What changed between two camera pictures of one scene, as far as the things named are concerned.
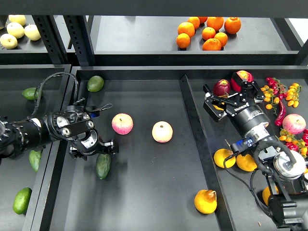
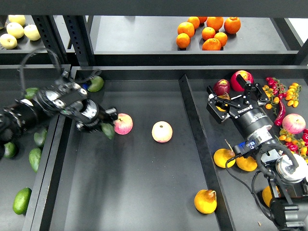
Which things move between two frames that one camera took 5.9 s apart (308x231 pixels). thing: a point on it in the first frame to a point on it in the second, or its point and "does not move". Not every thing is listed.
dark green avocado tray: [103, 161] to [108, 130]
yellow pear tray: [205, 201] does not move
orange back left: [195, 21] does not move
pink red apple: [122, 123] does not move
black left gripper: [90, 144] to [92, 115]
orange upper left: [187, 28] does not move
